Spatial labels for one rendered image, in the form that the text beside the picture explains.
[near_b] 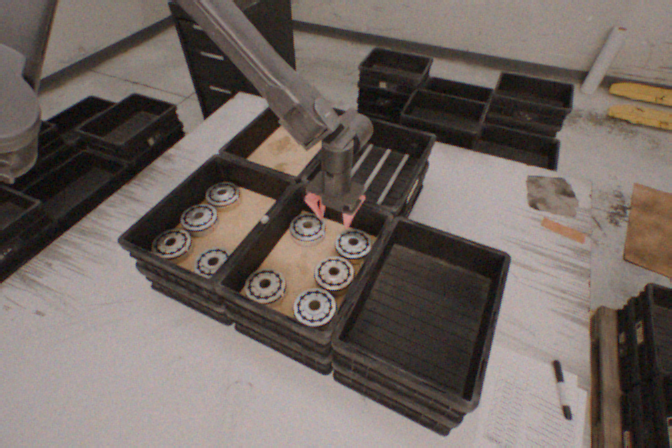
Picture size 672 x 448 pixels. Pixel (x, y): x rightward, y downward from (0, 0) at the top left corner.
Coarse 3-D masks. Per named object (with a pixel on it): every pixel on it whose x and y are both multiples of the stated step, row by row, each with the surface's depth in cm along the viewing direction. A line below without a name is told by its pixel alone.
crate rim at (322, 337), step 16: (368, 208) 100; (384, 224) 96; (256, 240) 93; (240, 256) 89; (368, 256) 89; (224, 272) 86; (224, 288) 83; (352, 288) 83; (256, 304) 81; (288, 320) 78; (336, 320) 78; (320, 336) 76
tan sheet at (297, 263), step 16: (336, 224) 109; (288, 240) 105; (272, 256) 102; (288, 256) 101; (304, 256) 101; (320, 256) 101; (336, 256) 102; (288, 272) 98; (304, 272) 98; (288, 288) 95; (304, 288) 95; (288, 304) 92; (336, 304) 92
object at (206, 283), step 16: (208, 160) 113; (224, 160) 114; (192, 176) 108; (272, 176) 109; (176, 192) 104; (288, 192) 104; (272, 208) 100; (256, 224) 96; (144, 256) 90; (176, 272) 87; (192, 272) 86; (208, 288) 86
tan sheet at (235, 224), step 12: (240, 192) 118; (252, 192) 118; (240, 204) 115; (252, 204) 115; (264, 204) 115; (228, 216) 111; (240, 216) 111; (252, 216) 111; (180, 228) 108; (216, 228) 108; (228, 228) 108; (240, 228) 108; (204, 240) 105; (216, 240) 105; (228, 240) 105; (240, 240) 105; (192, 252) 102; (180, 264) 100; (192, 264) 100
